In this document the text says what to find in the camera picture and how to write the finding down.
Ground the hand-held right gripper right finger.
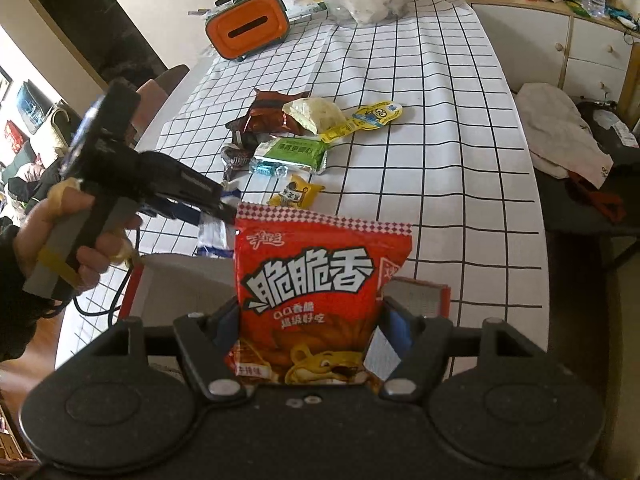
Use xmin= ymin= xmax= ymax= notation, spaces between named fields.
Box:
xmin=372 ymin=296 xmax=519 ymax=402

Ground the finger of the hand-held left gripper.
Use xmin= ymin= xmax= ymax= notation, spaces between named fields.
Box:
xmin=142 ymin=191 xmax=239 ymax=225

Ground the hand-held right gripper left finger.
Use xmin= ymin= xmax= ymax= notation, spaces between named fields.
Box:
xmin=117 ymin=296 xmax=249 ymax=403

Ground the white blue snack packet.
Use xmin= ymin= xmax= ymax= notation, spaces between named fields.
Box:
xmin=196 ymin=180 xmax=242 ymax=260

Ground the red storage box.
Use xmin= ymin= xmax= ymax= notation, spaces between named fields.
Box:
xmin=117 ymin=252 xmax=451 ymax=333

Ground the red snack bag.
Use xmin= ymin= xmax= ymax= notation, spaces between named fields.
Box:
xmin=223 ymin=203 xmax=413 ymax=386

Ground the brown foil snack packet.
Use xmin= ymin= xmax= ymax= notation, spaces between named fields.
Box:
xmin=252 ymin=87 xmax=312 ymax=118
xmin=226 ymin=110 xmax=301 ymax=147

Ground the person's left forearm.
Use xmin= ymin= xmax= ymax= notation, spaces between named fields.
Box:
xmin=0 ymin=227 xmax=53 ymax=363

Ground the person's left hand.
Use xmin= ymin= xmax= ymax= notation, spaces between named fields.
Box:
xmin=12 ymin=179 xmax=144 ymax=294

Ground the dark brown candy packet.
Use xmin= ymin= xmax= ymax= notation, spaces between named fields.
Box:
xmin=221 ymin=141 xmax=258 ymax=182

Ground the small teal candy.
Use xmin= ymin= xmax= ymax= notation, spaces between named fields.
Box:
xmin=250 ymin=157 xmax=291 ymax=179

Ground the pink chair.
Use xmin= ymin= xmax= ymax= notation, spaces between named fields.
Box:
xmin=135 ymin=79 xmax=172 ymax=133

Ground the small yellow snack packet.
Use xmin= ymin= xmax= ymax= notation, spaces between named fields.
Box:
xmin=267 ymin=172 xmax=326 ymax=209

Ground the brown chair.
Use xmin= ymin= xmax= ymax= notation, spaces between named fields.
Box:
xmin=155 ymin=64 xmax=191 ymax=97

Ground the pale green snack packet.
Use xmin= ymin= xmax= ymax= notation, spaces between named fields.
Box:
xmin=282 ymin=97 xmax=348 ymax=136

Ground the white checked tablecloth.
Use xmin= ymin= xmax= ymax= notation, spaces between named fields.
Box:
xmin=52 ymin=0 xmax=548 ymax=376

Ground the orange tissue box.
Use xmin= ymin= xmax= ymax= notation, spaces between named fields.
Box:
xmin=204 ymin=0 xmax=291 ymax=62

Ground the yellow cartoon snack packet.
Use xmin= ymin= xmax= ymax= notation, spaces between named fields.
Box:
xmin=320 ymin=102 xmax=403 ymax=145

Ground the black chair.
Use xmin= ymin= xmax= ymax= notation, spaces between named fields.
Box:
xmin=537 ymin=100 xmax=640 ymax=276

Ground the white green wipes pack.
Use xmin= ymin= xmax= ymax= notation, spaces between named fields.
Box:
xmin=280 ymin=0 xmax=328 ymax=23

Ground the white cloth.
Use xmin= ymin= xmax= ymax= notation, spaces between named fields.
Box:
xmin=515 ymin=82 xmax=615 ymax=181

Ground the white cabinet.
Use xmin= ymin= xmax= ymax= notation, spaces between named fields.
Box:
xmin=470 ymin=2 xmax=640 ymax=106

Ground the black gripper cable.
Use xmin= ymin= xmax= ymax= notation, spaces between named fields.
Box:
xmin=70 ymin=255 xmax=143 ymax=319

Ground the red strap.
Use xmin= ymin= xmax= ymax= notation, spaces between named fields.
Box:
xmin=567 ymin=170 xmax=626 ymax=222

